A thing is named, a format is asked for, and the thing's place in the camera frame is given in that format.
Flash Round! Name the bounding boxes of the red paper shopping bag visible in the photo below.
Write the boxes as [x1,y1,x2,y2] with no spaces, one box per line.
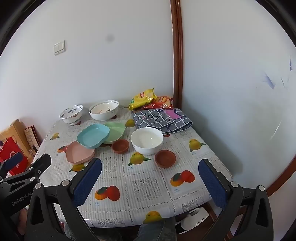
[0,137,28,176]

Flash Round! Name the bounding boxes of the red chip bag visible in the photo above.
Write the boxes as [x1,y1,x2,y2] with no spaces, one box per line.
[143,95,174,110]

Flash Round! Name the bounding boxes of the yellow chip bag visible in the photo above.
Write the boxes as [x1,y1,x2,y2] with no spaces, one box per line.
[128,88,158,111]

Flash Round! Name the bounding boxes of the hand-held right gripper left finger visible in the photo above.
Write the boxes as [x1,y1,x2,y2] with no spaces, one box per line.
[25,158,102,241]

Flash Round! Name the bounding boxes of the small brown bowl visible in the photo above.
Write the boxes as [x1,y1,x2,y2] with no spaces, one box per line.
[154,150,176,169]
[111,139,129,154]

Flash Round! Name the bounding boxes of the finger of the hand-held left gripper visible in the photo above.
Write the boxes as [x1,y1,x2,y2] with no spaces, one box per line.
[22,153,52,180]
[0,152,23,179]

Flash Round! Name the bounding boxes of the light blue square plate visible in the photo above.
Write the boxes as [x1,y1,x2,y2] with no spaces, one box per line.
[76,123,110,149]

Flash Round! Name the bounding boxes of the person's jeans leg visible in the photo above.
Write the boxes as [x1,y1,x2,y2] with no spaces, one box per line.
[136,218,176,241]

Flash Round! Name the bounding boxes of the white wall light switch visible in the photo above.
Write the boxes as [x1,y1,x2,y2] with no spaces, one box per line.
[54,40,65,55]

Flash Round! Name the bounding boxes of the grey checked folded cloth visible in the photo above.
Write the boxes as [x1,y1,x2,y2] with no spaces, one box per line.
[132,107,193,135]

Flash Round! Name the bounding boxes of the light wooden chair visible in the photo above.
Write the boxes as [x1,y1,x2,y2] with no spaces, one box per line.
[0,119,29,163]

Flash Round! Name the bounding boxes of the fruit printed lace tablecloth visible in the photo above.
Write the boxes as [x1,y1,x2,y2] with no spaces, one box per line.
[30,105,233,229]

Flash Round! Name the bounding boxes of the brown wooden door trim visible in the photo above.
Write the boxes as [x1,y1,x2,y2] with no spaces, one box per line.
[170,0,184,109]

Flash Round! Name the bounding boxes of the white plastic object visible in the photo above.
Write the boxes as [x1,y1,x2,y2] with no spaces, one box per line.
[180,206,210,234]

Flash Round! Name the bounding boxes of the pink square plate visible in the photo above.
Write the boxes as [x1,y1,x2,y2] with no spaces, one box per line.
[66,141,96,165]

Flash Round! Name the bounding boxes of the light green square plate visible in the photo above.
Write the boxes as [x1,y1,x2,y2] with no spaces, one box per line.
[102,122,126,144]

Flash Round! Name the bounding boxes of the blue patterned white bowl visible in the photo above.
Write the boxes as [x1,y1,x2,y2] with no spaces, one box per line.
[59,104,84,126]

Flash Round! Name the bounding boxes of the pink paper sheet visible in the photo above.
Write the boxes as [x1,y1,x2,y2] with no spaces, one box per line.
[164,109,183,120]

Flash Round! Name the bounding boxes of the large white bowl printed inside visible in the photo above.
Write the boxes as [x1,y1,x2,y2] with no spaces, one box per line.
[90,101,118,114]

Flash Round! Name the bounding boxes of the person's left hand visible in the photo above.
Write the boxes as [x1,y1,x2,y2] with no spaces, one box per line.
[18,207,29,235]

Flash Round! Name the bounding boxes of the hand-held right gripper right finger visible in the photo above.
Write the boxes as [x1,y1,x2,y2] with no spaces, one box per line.
[198,159,274,241]

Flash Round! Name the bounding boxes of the large white bowl grey scrolls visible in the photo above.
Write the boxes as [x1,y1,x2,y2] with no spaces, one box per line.
[89,100,120,121]

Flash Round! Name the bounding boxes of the brown wooden baseboard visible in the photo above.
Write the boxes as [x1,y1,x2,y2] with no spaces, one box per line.
[266,152,296,198]

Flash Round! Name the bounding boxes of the white bowl grey vine pattern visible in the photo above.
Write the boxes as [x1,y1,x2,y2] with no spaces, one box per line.
[131,127,164,155]

